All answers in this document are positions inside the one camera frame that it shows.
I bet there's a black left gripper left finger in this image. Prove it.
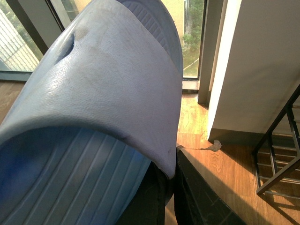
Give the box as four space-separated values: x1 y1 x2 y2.
116 162 173 225

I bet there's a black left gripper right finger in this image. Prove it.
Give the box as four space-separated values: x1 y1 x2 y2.
174 147 245 225

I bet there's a light blue slipper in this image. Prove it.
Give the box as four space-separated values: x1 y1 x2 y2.
0 0 183 225

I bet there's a black metal shoe rack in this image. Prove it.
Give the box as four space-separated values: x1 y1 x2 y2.
252 88 300 200

